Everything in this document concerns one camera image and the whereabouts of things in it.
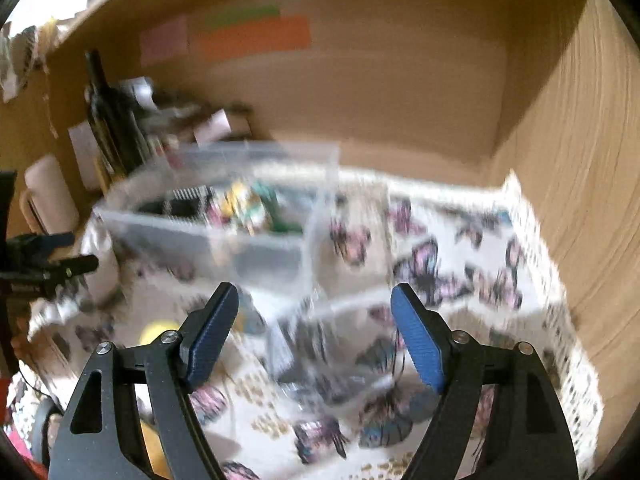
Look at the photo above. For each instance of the small clear plastic box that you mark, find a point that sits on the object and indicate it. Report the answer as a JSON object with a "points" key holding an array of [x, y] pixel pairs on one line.
{"points": [[330, 345]]}

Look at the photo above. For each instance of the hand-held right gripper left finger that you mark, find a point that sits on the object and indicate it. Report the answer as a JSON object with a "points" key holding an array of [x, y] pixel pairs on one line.
{"points": [[212, 340]]}

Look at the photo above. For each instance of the pink paper sheet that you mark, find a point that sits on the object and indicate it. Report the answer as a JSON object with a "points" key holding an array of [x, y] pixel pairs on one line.
{"points": [[164, 45]]}

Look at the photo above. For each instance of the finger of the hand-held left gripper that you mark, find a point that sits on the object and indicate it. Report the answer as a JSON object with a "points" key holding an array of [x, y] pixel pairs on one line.
{"points": [[50, 244], [70, 266]]}

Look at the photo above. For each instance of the colourful soft toys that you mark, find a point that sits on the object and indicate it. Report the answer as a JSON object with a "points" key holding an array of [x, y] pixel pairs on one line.
{"points": [[250, 205]]}

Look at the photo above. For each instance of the green paper sheet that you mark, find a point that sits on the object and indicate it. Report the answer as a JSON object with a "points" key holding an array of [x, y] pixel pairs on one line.
{"points": [[240, 15]]}

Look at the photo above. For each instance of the white paper note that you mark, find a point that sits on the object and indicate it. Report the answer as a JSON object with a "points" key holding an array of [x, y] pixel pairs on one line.
{"points": [[84, 152]]}

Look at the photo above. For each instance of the large clear plastic storage box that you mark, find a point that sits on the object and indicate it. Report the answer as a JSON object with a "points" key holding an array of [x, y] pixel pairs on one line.
{"points": [[220, 230]]}

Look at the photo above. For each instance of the butterfly printed cloth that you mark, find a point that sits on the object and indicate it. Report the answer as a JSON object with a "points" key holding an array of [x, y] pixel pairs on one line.
{"points": [[450, 280]]}

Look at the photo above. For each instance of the orange paper sheet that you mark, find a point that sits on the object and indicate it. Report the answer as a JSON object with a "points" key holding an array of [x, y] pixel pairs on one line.
{"points": [[255, 39]]}

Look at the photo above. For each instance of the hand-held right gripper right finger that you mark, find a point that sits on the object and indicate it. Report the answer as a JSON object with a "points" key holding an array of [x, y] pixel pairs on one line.
{"points": [[419, 347]]}

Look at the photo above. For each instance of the dark glass bottle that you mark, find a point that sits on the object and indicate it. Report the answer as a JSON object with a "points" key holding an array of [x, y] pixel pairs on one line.
{"points": [[107, 125]]}

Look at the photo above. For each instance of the yellow round object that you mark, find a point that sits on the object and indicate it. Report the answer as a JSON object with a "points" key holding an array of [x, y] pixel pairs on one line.
{"points": [[159, 332]]}

